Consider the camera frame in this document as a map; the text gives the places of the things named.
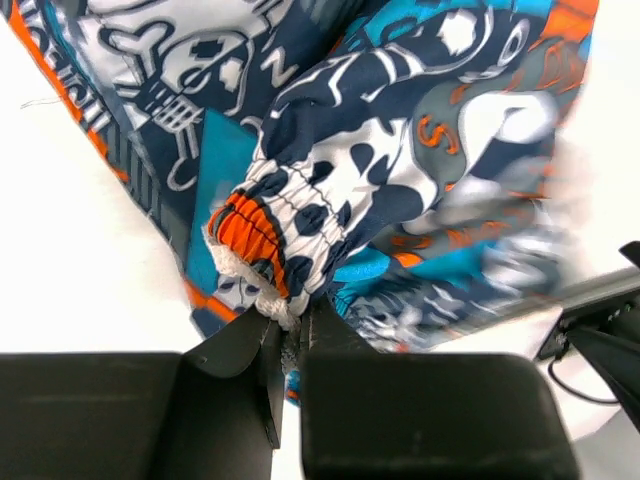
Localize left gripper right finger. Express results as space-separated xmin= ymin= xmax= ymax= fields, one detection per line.
xmin=300 ymin=300 xmax=580 ymax=479

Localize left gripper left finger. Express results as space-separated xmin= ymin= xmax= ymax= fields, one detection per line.
xmin=1 ymin=310 xmax=283 ymax=479

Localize colourful patterned shorts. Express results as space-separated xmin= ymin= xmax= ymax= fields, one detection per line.
xmin=1 ymin=1 xmax=598 ymax=399

